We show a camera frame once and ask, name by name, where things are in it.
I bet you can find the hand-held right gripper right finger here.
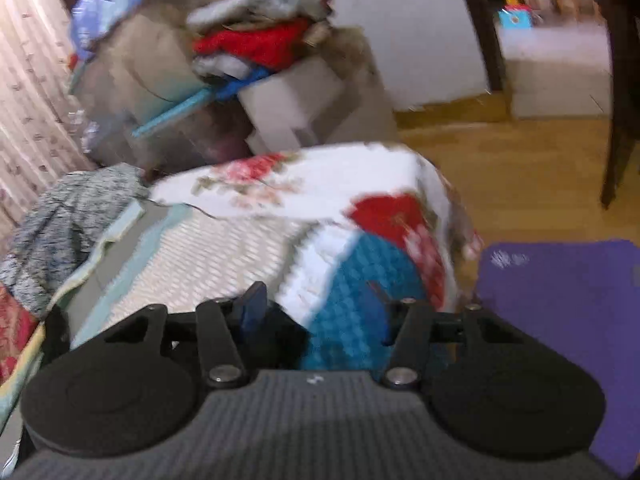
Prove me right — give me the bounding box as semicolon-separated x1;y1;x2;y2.
366;281;527;391

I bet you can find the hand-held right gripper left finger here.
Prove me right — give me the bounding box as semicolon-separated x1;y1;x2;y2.
102;281;271;389

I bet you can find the teal beige patterned bedspread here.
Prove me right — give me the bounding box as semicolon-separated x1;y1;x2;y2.
0;199;451;426

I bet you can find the white red floral blanket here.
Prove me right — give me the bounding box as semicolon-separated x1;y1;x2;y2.
149;142;485;331

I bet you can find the purple mat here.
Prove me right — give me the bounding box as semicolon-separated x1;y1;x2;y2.
474;240;640;478

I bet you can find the blue-grey patterned cloth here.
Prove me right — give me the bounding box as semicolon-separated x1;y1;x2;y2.
0;162;152;317

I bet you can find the white box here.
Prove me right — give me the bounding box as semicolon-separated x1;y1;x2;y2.
239;55;353;155

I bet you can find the light blue plastic bar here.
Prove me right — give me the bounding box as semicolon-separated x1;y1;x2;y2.
131;66;275;139

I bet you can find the red gold floral cloth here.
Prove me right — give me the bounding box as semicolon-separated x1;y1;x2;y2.
0;280;42;386

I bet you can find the brown cardboard box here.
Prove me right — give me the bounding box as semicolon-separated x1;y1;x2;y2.
72;10;398;173

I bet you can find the red garment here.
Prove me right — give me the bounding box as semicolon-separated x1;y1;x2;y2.
192;19;315;72

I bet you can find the beige leaf print curtain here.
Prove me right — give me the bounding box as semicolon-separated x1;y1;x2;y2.
0;0;101;243

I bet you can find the colourful toy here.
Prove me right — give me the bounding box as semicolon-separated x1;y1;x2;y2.
496;0;535;30

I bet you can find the dark wooden furniture leg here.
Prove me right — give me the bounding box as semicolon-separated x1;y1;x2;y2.
594;0;640;209

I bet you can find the dark wooden door frame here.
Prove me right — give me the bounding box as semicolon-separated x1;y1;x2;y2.
449;0;510;95

